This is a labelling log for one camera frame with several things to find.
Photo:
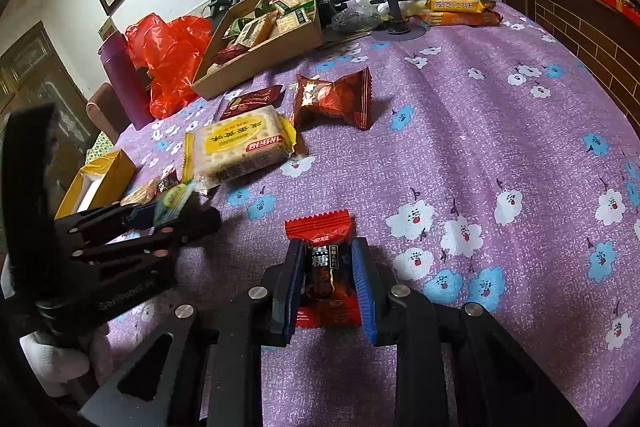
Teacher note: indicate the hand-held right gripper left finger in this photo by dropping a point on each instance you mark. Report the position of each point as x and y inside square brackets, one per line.
[289, 292]

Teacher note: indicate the beige cracker packet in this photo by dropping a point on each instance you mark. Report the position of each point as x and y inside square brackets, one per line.
[140, 193]

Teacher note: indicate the white plastic bag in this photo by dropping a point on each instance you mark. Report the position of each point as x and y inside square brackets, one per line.
[407, 7]

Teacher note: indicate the purple bottle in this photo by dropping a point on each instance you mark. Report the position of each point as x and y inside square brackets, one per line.
[122, 82]

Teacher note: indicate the person's left hand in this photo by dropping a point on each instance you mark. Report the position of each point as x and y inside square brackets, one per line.
[55, 362]

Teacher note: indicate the purple floral tablecloth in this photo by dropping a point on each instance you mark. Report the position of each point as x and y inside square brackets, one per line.
[450, 157]

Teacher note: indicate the yellow rimmed white tray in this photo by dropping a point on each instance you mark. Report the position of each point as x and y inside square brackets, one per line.
[114, 171]

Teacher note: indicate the wooden cabinet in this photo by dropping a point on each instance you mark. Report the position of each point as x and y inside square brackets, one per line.
[575, 22]

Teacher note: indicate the orange cracker packet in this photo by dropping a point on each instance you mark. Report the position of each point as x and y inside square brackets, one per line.
[465, 20]
[457, 5]

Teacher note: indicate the cardboard tray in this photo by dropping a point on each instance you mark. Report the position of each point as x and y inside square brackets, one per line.
[260, 59]

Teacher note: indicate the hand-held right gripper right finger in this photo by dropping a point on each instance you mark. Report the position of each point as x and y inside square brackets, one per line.
[362, 294]

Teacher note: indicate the yellow cracker packet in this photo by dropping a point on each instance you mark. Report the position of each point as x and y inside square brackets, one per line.
[235, 147]

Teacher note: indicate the dark red snack packet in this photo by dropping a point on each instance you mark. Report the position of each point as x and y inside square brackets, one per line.
[340, 99]

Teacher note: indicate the red plastic bag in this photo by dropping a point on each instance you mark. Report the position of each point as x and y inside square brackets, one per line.
[170, 57]

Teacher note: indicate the carved wooden door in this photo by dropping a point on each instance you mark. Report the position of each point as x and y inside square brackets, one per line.
[45, 77]

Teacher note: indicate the red black candy packet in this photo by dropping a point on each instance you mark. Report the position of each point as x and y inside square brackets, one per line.
[322, 279]

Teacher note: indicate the pile of assorted snack packets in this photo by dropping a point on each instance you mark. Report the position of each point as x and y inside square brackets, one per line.
[260, 27]

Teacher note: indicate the small red candy packet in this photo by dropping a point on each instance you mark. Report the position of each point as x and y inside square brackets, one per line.
[169, 179]

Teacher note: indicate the clear plastic bag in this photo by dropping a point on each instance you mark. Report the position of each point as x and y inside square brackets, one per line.
[350, 21]

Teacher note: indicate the green yellow snack packet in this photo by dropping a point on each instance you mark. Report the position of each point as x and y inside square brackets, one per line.
[172, 202]

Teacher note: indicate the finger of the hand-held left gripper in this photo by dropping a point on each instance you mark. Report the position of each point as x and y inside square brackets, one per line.
[142, 214]
[195, 222]

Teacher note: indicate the brown chair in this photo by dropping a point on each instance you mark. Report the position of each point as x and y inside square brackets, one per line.
[102, 112]

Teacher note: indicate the long dark red packet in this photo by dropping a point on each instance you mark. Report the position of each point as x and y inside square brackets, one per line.
[250, 101]

